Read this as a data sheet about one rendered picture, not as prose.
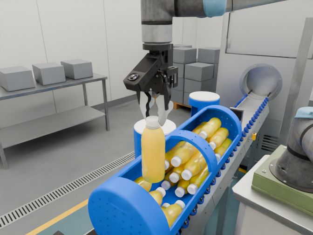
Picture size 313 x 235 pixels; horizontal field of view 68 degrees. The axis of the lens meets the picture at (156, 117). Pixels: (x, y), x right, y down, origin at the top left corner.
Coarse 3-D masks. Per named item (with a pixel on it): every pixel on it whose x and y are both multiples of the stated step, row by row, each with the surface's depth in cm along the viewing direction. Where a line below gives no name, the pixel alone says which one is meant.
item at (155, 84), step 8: (144, 48) 56; (152, 48) 55; (160, 48) 54; (168, 48) 56; (168, 56) 60; (168, 64) 61; (160, 72) 56; (168, 72) 58; (176, 72) 61; (152, 80) 58; (160, 80) 57; (168, 80) 61; (144, 88) 60; (152, 88) 59; (160, 88) 57
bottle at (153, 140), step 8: (144, 128) 64; (152, 128) 62; (160, 128) 64; (144, 136) 63; (152, 136) 62; (160, 136) 63; (144, 144) 63; (152, 144) 62; (160, 144) 63; (144, 152) 64; (152, 152) 63; (160, 152) 64; (144, 160) 65; (152, 160) 64; (160, 160) 65; (144, 168) 66; (152, 168) 65; (160, 168) 66; (144, 176) 67; (152, 176) 66; (160, 176) 67
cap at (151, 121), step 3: (147, 117) 63; (150, 117) 63; (153, 117) 63; (156, 117) 63; (147, 120) 62; (150, 120) 61; (153, 120) 61; (156, 120) 62; (147, 123) 62; (150, 123) 62; (153, 123) 61; (156, 123) 62; (150, 126) 62; (153, 126) 62
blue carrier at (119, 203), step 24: (192, 120) 116; (168, 144) 117; (192, 144) 95; (216, 168) 98; (96, 192) 71; (120, 192) 65; (144, 192) 67; (168, 192) 105; (96, 216) 75; (120, 216) 68; (144, 216) 62
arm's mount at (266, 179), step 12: (276, 156) 87; (264, 168) 79; (252, 180) 78; (264, 180) 76; (276, 180) 73; (264, 192) 77; (276, 192) 74; (288, 192) 71; (300, 192) 69; (312, 192) 68; (288, 204) 72; (300, 204) 69; (312, 204) 67
